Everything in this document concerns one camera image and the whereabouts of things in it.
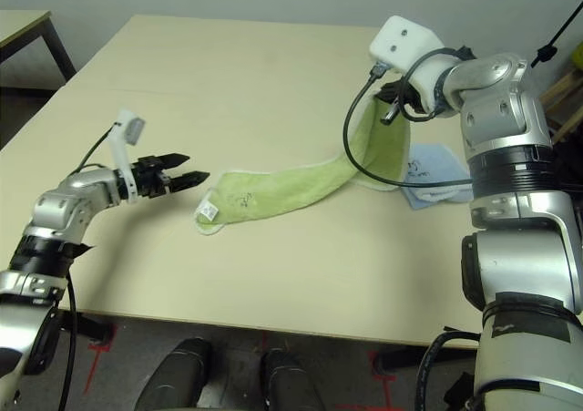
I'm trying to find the wooden stool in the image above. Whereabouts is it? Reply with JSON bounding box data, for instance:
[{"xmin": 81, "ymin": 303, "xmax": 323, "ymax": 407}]
[{"xmin": 539, "ymin": 67, "xmax": 583, "ymax": 146}]

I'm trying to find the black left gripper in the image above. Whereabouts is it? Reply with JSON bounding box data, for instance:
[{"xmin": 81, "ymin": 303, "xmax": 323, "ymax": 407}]
[{"xmin": 130, "ymin": 153, "xmax": 212, "ymax": 200}]

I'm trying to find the beige table black frame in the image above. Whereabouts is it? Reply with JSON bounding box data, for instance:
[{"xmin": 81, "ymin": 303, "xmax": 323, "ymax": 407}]
[{"xmin": 0, "ymin": 9, "xmax": 77, "ymax": 93}]

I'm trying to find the black table foot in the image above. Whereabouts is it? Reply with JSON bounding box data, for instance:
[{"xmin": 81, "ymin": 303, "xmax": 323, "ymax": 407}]
[
  {"xmin": 75, "ymin": 313, "xmax": 115, "ymax": 343},
  {"xmin": 373, "ymin": 344, "xmax": 434, "ymax": 376}
]

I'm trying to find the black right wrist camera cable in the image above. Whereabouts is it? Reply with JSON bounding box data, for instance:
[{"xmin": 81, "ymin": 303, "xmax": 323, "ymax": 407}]
[{"xmin": 342, "ymin": 62, "xmax": 475, "ymax": 188}]

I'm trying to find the folded light blue towel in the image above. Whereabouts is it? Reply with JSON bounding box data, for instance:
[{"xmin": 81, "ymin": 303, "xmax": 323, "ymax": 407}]
[{"xmin": 400, "ymin": 142, "xmax": 475, "ymax": 211}]

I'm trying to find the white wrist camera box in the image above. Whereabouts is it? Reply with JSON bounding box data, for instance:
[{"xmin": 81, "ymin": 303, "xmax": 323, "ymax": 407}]
[
  {"xmin": 368, "ymin": 15, "xmax": 456, "ymax": 114},
  {"xmin": 108, "ymin": 108, "xmax": 148, "ymax": 205}
]

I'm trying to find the black left wrist camera cable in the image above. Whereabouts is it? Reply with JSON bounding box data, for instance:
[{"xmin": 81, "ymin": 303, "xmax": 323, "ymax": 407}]
[{"xmin": 75, "ymin": 121, "xmax": 124, "ymax": 173}]

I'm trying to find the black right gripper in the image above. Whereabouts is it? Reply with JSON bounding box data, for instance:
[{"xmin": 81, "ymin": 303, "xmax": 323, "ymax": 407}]
[{"xmin": 373, "ymin": 75, "xmax": 432, "ymax": 126}]

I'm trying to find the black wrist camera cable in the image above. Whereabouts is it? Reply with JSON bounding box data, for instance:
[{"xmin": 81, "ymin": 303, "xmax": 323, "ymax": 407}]
[
  {"xmin": 342, "ymin": 62, "xmax": 475, "ymax": 188},
  {"xmin": 75, "ymin": 121, "xmax": 124, "ymax": 173}
]

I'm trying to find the black tripod stand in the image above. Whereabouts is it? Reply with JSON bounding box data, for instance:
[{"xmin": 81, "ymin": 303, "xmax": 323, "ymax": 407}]
[{"xmin": 530, "ymin": 7, "xmax": 583, "ymax": 68}]

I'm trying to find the thick black ribbed cable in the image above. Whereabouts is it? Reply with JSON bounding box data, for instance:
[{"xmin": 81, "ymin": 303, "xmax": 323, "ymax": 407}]
[{"xmin": 418, "ymin": 326, "xmax": 482, "ymax": 407}]

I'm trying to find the green towel white trim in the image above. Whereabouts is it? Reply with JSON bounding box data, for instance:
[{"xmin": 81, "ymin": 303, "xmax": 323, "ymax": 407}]
[{"xmin": 190, "ymin": 98, "xmax": 411, "ymax": 238}]

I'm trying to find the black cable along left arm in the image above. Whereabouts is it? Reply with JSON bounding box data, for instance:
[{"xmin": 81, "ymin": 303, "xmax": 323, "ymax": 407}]
[{"xmin": 58, "ymin": 269, "xmax": 79, "ymax": 411}]

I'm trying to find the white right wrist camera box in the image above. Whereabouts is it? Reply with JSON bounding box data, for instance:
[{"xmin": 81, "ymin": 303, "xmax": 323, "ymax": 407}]
[{"xmin": 368, "ymin": 15, "xmax": 456, "ymax": 114}]

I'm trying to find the black robot right foot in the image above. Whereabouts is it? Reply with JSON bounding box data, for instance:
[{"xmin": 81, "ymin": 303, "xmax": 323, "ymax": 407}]
[{"xmin": 261, "ymin": 347, "xmax": 327, "ymax": 411}]

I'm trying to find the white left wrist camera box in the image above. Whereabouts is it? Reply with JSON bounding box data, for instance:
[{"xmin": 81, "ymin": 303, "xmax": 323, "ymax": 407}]
[{"xmin": 108, "ymin": 108, "xmax": 148, "ymax": 205}]

